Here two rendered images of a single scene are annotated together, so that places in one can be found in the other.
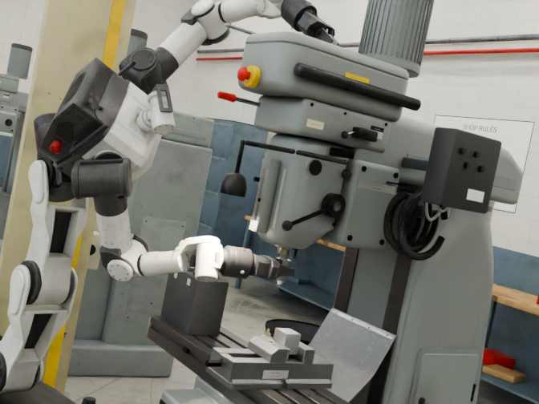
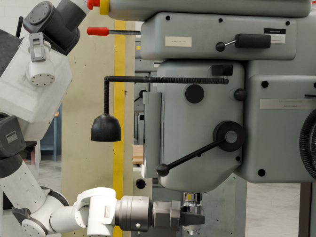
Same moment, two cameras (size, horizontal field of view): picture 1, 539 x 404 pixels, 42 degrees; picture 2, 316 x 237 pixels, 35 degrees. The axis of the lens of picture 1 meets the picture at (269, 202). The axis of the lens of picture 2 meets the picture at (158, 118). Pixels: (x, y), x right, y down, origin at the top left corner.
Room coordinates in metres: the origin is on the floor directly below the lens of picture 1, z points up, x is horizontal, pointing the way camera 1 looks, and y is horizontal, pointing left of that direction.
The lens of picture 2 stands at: (0.90, -0.50, 1.58)
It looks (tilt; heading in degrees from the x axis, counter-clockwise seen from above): 5 degrees down; 24
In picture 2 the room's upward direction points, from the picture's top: 1 degrees clockwise
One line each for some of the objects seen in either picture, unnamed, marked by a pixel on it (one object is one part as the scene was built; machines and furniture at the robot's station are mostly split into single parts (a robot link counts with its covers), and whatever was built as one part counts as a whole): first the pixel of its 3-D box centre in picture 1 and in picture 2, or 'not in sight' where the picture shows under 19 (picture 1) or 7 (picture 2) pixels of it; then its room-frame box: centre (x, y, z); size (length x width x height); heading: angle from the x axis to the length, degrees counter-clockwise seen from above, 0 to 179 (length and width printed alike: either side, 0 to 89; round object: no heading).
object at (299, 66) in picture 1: (360, 88); not in sight; (1.97, -0.19, 1.79); 0.45 x 0.04 x 0.04; 125
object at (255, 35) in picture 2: (357, 134); (241, 43); (1.99, -0.21, 1.66); 0.12 x 0.04 x 0.04; 125
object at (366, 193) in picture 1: (346, 200); (268, 124); (2.18, -0.23, 1.47); 0.24 x 0.19 x 0.26; 35
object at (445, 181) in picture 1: (463, 171); not in sight; (1.97, -0.51, 1.62); 0.20 x 0.09 x 0.21; 125
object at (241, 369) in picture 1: (273, 361); not in sight; (1.98, -0.10, 0.99); 0.35 x 0.15 x 0.11; 123
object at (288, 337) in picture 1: (285, 341); not in sight; (2.00, -0.12, 1.05); 0.06 x 0.05 x 0.06; 33
